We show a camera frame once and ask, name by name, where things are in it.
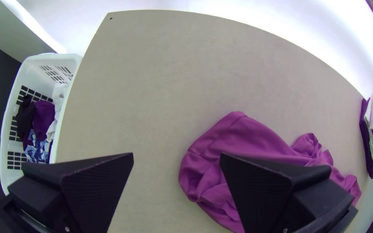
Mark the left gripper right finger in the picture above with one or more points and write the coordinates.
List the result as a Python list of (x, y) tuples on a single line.
[(270, 194)]

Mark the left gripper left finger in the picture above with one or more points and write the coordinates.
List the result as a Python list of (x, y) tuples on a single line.
[(86, 187)]

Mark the maroon t-shirt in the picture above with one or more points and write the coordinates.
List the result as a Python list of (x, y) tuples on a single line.
[(238, 139)]

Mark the heap of clothes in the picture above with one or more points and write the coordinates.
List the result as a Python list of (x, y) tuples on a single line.
[(42, 116)]

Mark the white laundry basket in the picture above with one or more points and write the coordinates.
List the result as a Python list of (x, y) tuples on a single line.
[(31, 74)]

